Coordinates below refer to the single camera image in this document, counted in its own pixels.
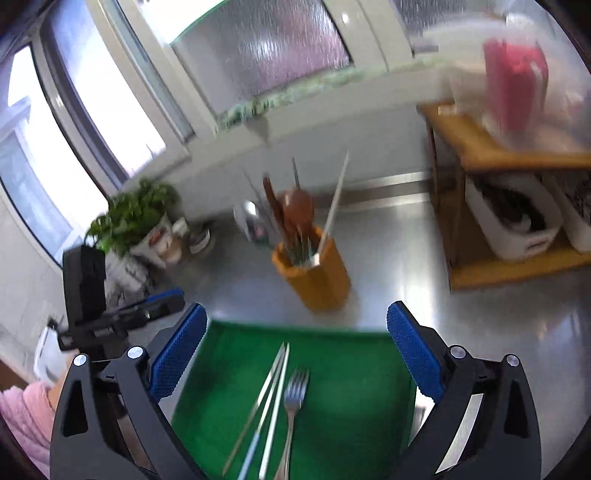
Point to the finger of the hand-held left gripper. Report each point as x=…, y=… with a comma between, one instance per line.
x=166, y=309
x=157, y=296

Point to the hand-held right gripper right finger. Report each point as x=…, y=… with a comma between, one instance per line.
x=415, y=350

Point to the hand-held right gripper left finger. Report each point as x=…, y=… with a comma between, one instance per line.
x=178, y=355

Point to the green wooden tray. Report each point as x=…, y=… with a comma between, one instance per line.
x=351, y=392

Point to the white chopstick clear tip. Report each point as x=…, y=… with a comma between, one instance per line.
x=277, y=406

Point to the light blue ended chopstick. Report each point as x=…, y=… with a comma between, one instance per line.
x=258, y=434

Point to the hexagonal wooden utensil holder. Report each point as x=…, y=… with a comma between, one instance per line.
x=318, y=281

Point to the metal spoon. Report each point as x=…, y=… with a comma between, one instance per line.
x=247, y=214

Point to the long white chopstick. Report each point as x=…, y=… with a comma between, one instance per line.
x=334, y=198

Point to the person's left forearm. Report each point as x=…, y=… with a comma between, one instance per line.
x=25, y=424

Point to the white striped pot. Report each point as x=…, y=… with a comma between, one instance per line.
x=124, y=277

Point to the small metal bowl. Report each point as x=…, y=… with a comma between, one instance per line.
x=201, y=237

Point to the white plastic object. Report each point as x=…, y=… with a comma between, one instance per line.
x=46, y=353

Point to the green potted plant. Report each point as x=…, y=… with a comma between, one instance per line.
x=134, y=212

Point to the white plastic bin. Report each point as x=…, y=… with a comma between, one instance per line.
x=577, y=230
x=512, y=244

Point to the dark object in bin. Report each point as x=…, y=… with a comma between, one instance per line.
x=512, y=207

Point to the wooden shelf rack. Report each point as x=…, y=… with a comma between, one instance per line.
x=489, y=152

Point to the frosted glass window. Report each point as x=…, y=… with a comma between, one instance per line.
x=258, y=50

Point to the red pouch in plastic bag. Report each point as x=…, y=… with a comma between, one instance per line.
x=515, y=83

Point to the clear plastic box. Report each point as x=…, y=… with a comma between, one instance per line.
x=568, y=92

